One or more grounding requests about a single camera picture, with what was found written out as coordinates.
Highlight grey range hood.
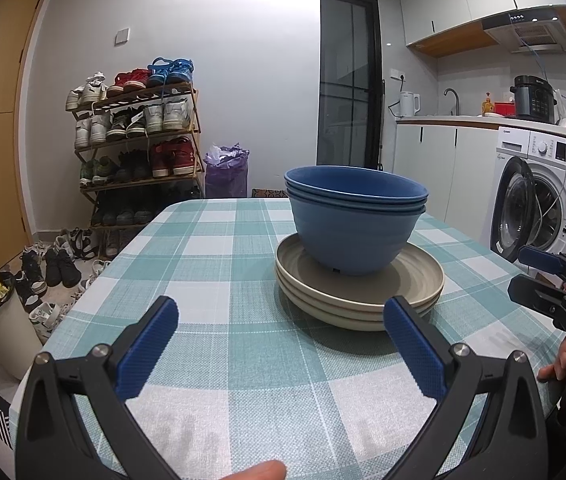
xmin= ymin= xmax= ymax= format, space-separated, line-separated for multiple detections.
xmin=483 ymin=4 xmax=566 ymax=56

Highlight person's left hand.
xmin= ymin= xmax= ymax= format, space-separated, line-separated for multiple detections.
xmin=223 ymin=460 xmax=288 ymax=480

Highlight wooden shoe rack with shoes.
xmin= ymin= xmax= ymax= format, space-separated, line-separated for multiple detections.
xmin=66 ymin=56 xmax=203 ymax=228

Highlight white kitchen wall cabinets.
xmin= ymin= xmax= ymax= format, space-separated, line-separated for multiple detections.
xmin=399 ymin=0 xmax=566 ymax=47

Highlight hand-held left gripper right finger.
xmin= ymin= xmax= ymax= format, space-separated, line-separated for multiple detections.
xmin=382 ymin=295 xmax=548 ymax=480

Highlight black pressure cooker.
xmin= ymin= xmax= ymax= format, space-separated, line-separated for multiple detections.
xmin=510 ymin=75 xmax=558 ymax=123

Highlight white washing machine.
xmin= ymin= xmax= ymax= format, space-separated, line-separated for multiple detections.
xmin=480 ymin=127 xmax=566 ymax=273

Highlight cream speckled plate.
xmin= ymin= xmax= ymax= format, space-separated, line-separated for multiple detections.
xmin=283 ymin=285 xmax=436 ymax=332
xmin=277 ymin=270 xmax=441 ymax=320
xmin=275 ymin=234 xmax=445 ymax=308

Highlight black-framed glass door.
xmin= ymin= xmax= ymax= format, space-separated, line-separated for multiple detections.
xmin=317 ymin=0 xmax=384 ymax=171

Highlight purple plastic bag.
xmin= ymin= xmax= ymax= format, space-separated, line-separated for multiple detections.
xmin=204 ymin=144 xmax=250 ymax=200

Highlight heap of loose shoes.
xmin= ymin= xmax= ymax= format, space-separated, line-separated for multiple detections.
xmin=13 ymin=227 xmax=139 ymax=333

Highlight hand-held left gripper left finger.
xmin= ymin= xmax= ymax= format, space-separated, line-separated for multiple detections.
xmin=14 ymin=295 xmax=181 ymax=480

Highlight beige trash bin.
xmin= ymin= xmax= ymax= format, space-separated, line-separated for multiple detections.
xmin=0 ymin=271 xmax=44 ymax=380

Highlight person's right hand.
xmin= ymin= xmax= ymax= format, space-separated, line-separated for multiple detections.
xmin=538 ymin=335 xmax=566 ymax=383

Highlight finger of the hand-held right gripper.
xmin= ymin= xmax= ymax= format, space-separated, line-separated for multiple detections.
xmin=508 ymin=272 xmax=566 ymax=333
xmin=519 ymin=246 xmax=566 ymax=291

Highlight grey stick vacuum cleaner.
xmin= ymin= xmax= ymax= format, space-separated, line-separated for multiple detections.
xmin=376 ymin=79 xmax=388 ymax=171

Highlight white electric kettle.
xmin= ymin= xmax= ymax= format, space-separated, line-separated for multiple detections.
xmin=399 ymin=91 xmax=421 ymax=118

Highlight teal checkered tablecloth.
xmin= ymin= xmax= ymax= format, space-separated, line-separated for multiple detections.
xmin=8 ymin=197 xmax=566 ymax=480

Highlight white kitchen base cabinets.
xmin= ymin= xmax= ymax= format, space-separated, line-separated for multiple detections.
xmin=394 ymin=116 xmax=501 ymax=246

